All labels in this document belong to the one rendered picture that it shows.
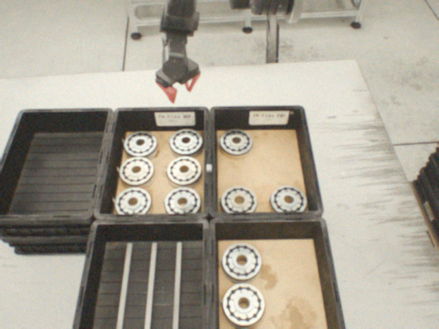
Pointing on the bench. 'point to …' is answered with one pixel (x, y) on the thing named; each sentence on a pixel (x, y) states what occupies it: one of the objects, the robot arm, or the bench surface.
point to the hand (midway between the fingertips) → (180, 94)
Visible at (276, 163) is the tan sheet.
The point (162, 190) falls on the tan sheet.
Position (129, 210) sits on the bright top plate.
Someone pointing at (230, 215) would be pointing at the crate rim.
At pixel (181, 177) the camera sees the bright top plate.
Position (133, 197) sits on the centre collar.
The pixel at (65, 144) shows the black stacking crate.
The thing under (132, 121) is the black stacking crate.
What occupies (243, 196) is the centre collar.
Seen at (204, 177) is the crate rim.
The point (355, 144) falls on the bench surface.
